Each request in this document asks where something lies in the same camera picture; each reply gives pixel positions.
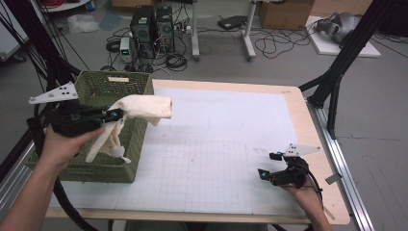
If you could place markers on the white cabinet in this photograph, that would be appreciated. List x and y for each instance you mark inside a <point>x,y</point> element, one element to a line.
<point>9,38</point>

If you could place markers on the white desk leg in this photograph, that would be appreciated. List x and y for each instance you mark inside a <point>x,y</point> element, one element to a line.
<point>248,32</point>
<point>195,29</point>

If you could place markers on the white floor board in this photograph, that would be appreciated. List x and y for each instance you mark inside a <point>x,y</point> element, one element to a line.
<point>330,48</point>

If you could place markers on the thin wooden stick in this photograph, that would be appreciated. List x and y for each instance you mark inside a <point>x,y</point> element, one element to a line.
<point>329,214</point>

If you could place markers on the person's left hand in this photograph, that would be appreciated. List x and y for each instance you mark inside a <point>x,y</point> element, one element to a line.
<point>62,149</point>

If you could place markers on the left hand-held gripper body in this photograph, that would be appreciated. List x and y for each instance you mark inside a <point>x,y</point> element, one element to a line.
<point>73,120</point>

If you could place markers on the white grid mat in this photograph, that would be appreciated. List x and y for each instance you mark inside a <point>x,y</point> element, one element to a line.
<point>218,128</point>

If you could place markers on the flat black device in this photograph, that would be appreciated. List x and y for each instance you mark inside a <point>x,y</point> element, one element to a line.
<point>232,22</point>

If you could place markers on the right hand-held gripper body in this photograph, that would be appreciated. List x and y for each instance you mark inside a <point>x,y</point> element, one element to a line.
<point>292,176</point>

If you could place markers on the clear plastic bag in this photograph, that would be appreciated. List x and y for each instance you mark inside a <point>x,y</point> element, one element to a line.
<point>83,23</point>

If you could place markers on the white round table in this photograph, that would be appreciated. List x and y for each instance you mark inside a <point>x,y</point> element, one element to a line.
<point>70,5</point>

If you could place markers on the grey tape piece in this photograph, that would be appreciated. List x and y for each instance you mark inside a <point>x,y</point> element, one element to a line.
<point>332,179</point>

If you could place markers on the black computer tower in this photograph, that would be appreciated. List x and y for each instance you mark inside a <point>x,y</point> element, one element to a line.
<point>142,32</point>
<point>165,29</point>

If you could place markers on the aluminium rail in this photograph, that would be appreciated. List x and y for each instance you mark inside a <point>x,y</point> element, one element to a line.
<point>12,183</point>
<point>340,160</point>

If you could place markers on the person's dark grey clothing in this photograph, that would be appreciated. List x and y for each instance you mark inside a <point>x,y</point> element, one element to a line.
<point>192,227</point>

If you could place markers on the green woven basket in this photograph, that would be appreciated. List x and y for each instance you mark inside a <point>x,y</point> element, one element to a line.
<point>96,173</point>

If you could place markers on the person's right hand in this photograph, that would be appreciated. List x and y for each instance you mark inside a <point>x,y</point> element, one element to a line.
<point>308,199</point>

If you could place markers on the small white power supply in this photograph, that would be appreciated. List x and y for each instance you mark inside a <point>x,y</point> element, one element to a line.
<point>125,48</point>

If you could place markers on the cream cloth with flower print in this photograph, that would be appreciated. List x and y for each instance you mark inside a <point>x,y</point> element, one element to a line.
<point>144,107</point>

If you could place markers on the grey rounded device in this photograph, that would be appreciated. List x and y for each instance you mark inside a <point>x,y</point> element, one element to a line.
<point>343,25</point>

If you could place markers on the large flat cardboard box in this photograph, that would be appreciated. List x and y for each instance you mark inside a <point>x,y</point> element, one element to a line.
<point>340,6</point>

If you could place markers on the brown cardboard box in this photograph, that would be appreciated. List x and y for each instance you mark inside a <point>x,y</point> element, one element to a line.
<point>285,14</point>

